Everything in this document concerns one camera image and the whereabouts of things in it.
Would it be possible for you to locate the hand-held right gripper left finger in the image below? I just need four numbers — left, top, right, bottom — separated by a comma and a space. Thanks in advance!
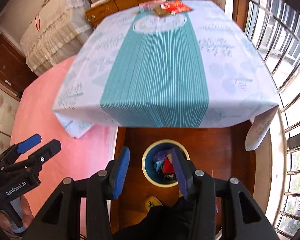
32, 146, 130, 240

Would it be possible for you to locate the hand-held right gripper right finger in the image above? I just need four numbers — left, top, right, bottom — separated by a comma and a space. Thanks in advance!
171, 148, 278, 240

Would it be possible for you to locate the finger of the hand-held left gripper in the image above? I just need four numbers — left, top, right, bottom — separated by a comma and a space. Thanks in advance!
0, 134, 42, 159
27, 140, 62, 170

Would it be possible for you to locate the purple plastic bag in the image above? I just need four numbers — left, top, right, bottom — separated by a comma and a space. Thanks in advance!
154, 150, 174, 162

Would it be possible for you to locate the dark blue bin cream rim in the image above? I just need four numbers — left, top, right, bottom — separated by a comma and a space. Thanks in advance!
142, 140, 190, 187

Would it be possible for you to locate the person's left hand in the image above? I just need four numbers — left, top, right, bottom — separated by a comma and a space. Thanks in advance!
0, 196, 34, 234

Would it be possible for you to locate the pink bed cover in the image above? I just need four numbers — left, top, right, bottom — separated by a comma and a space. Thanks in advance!
10, 55, 118, 230

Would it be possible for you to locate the patterned glass panel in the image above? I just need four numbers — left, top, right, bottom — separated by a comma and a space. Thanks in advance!
0, 80, 20, 153

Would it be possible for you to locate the person's left yellow slipper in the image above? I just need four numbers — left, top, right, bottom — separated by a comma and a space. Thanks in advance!
145, 196, 163, 212

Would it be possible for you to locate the person's left leg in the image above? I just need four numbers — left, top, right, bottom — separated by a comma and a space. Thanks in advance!
114, 204, 190, 240

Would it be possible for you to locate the dark wooden door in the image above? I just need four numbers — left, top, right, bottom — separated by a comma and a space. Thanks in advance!
0, 34, 38, 95

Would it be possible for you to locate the tree print tablecloth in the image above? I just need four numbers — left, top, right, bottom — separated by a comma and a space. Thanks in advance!
52, 0, 280, 152

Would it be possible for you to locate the lace covered piano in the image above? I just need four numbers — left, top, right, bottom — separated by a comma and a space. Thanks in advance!
20, 0, 95, 72

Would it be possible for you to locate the red snack packet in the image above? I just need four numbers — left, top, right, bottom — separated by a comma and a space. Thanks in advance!
160, 1, 192, 13

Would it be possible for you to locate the metal window grille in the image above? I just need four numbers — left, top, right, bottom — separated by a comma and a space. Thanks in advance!
245, 0, 300, 238

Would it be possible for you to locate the pinkish plastic packet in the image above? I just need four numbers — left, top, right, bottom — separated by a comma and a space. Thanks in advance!
139, 2, 163, 13

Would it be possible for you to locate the wooden desk with drawers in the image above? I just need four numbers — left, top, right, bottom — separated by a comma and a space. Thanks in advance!
86, 0, 207, 28

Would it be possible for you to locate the red strap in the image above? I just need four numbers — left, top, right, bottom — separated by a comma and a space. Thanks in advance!
34, 14, 42, 32

